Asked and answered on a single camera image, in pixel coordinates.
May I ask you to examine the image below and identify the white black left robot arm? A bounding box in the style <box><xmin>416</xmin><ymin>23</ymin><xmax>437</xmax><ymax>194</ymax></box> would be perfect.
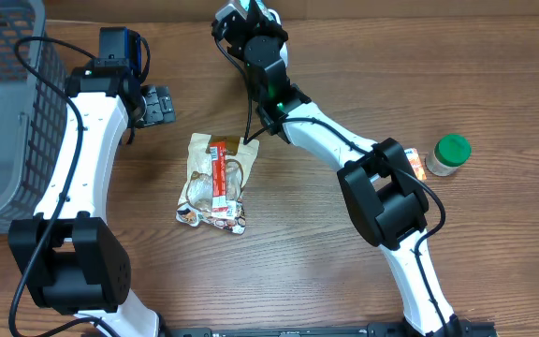
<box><xmin>7</xmin><ymin>27</ymin><xmax>175</xmax><ymax>336</ymax></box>

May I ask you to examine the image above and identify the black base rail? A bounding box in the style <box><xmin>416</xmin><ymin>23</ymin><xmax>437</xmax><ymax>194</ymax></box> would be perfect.
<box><xmin>166</xmin><ymin>321</ymin><xmax>498</xmax><ymax>337</ymax></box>

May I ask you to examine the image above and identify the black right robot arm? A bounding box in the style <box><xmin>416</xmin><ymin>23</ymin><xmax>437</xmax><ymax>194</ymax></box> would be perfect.
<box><xmin>211</xmin><ymin>1</ymin><xmax>462</xmax><ymax>336</ymax></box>

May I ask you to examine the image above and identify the brown snack bag red label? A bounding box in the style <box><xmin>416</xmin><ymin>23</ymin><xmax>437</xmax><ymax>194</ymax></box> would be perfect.
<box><xmin>176</xmin><ymin>133</ymin><xmax>259</xmax><ymax>235</ymax></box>

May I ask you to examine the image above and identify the orange small box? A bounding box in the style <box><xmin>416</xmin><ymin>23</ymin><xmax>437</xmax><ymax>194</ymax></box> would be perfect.
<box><xmin>404</xmin><ymin>148</ymin><xmax>427</xmax><ymax>181</ymax></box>

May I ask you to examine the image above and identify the teal tissue pack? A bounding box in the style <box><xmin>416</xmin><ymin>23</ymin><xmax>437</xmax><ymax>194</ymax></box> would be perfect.
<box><xmin>252</xmin><ymin>0</ymin><xmax>268</xmax><ymax>12</ymax></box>

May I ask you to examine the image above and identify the green lid jar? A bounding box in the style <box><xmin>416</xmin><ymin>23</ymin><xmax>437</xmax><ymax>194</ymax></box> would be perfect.
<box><xmin>425</xmin><ymin>134</ymin><xmax>472</xmax><ymax>177</ymax></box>

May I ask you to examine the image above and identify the grey plastic mesh basket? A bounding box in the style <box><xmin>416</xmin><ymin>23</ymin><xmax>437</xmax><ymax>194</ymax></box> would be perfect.
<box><xmin>0</xmin><ymin>1</ymin><xmax>66</xmax><ymax>234</ymax></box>

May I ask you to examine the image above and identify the white barcode scanner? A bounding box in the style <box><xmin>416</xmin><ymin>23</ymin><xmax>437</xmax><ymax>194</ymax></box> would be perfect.
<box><xmin>269</xmin><ymin>8</ymin><xmax>288</xmax><ymax>66</ymax></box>

